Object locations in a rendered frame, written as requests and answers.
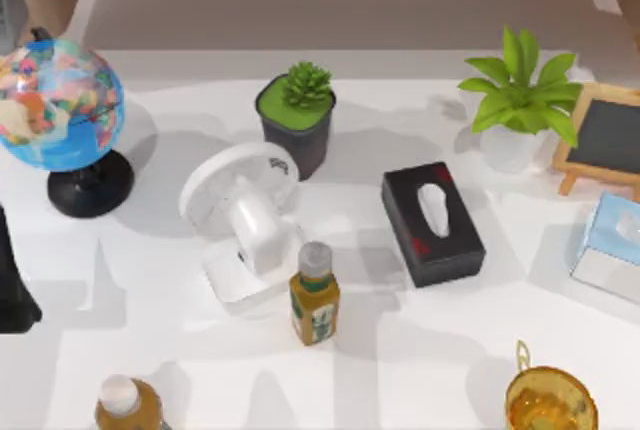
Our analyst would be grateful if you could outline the succulent in dark pot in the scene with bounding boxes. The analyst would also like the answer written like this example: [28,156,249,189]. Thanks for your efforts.
[255,61,338,181]

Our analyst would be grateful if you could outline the white desk fan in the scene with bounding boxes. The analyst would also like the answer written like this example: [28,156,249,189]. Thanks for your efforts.
[178,141,306,305]

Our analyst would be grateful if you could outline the yellow tea bottle green label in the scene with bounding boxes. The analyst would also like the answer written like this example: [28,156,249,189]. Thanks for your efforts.
[289,241,342,347]

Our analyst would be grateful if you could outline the black tissue box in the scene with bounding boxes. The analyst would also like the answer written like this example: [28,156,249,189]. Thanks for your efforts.
[381,161,487,289]

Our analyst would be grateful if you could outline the leafy plant in white pot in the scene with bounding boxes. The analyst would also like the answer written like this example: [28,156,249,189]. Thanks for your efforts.
[457,25,584,174]

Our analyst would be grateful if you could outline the blue world globe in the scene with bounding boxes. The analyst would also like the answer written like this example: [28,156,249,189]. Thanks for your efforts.
[0,26,136,219]

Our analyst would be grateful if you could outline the amber bottle white cap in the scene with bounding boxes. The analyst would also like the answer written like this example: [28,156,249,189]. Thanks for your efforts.
[94,374,174,430]

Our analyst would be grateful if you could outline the wooden framed blackboard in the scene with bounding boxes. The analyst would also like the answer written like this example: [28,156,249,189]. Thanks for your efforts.
[552,82,640,197]

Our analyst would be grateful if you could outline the light blue tissue box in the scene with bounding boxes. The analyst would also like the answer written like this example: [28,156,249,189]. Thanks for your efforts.
[570,191,640,304]

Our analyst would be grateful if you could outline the golden trophy cup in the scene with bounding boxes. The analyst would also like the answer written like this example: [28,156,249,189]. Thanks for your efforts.
[503,340,600,430]

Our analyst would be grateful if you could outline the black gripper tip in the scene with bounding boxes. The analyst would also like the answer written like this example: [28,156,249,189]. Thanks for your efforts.
[0,204,43,335]

